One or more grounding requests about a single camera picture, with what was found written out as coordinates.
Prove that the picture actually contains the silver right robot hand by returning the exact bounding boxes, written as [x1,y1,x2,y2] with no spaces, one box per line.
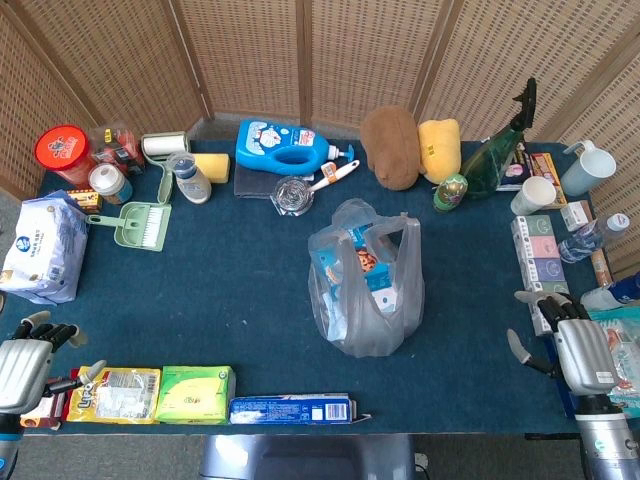
[506,290,621,400]

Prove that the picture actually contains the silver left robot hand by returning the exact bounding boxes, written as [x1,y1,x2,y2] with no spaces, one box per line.
[0,310,108,415]

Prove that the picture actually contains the translucent plastic shopping bag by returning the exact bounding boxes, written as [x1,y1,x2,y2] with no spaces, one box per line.
[306,197,427,359]

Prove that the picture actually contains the gray robot base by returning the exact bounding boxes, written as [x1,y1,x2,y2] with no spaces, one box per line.
[198,433,417,480]

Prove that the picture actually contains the teal wet wipes pack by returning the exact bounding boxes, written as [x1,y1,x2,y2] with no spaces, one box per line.
[586,306,640,417]

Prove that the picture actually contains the blue and white bottle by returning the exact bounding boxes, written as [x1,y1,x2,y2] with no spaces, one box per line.
[579,271,640,312]

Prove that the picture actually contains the brown paper tube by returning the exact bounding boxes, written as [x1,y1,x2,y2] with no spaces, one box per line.
[589,248,615,290]

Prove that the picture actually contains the yellow snack pack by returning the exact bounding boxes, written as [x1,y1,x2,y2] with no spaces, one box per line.
[65,365,163,426]

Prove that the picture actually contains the pastel tissue multipack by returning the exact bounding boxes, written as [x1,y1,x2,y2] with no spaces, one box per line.
[509,214,573,337]

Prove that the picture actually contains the clear water bottle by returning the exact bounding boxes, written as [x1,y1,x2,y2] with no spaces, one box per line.
[556,212,631,265]

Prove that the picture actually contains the white paper towel pack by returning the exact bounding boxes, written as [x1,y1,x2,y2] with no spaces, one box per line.
[0,189,90,307]

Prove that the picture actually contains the small white box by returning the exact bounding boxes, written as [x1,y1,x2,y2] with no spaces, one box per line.
[559,199,595,233]

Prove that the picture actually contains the white paper cup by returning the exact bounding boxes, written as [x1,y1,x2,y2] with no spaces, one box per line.
[509,175,558,218]

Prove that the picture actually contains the green tissue pack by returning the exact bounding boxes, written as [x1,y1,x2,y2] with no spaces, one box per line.
[153,364,238,427]

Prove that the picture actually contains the small yellow red box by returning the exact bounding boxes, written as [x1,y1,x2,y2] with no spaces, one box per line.
[65,188,105,216]

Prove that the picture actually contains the green dustpan with brush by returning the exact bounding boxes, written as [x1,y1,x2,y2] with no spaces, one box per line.
[85,200,173,253]

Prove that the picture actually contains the light blue plastic mug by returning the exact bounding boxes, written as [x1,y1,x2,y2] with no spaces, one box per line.
[559,139,618,198]

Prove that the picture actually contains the red and yellow flat box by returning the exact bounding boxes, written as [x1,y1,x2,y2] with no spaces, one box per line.
[528,151,570,211]

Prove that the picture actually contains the dark flat box with pink print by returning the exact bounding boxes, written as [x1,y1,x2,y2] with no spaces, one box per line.
[496,141,535,193]

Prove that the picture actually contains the white lid nut jar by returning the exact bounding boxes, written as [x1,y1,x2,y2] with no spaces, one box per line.
[87,162,134,207]

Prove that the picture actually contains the blue table cloth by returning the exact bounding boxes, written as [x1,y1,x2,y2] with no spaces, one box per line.
[0,138,607,437]

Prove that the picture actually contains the small green drink bottle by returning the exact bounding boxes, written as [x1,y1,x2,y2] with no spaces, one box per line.
[432,171,470,214]

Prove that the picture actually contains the green spray bottle black trigger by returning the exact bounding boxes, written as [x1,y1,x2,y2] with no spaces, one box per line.
[458,76,539,202]

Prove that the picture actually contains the red lid snack jar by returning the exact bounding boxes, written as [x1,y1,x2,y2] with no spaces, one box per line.
[33,124,97,190]

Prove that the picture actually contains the blue cookie box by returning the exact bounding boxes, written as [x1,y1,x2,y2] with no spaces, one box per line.
[315,223,401,314]

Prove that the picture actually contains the clear box with red items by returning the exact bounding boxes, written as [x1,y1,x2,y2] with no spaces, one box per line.
[89,124,147,177]

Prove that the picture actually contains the white bottle with clear cap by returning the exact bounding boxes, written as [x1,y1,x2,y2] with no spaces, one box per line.
[166,151,213,205]

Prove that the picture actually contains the yellow plush toy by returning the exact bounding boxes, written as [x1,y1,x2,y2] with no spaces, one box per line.
[417,118,463,186]

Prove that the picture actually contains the green lint roller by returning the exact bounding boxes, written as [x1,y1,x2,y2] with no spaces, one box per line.
[140,130,193,206]

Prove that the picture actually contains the blue toothpaste box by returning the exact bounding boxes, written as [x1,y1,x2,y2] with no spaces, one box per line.
[228,392,374,427]

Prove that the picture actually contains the yellow sponge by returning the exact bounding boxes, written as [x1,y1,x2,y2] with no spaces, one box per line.
[192,152,232,184]

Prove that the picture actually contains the brown plush toy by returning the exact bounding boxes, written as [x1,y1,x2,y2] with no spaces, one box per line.
[359,105,427,192]

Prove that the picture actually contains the folded gray cloth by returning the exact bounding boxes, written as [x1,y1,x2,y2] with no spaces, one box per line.
[233,163,322,199]

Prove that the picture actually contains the white brush with orange label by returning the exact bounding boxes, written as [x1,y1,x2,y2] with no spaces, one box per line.
[305,159,362,195]

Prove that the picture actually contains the steel wool scrubber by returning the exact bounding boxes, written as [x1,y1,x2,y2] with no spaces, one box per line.
[271,175,317,218]

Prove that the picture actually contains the blue detergent pump bottle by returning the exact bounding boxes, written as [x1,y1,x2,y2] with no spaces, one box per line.
[234,118,357,177]

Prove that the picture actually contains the wicker folding screen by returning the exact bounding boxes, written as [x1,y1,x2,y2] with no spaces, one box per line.
[0,0,640,281]

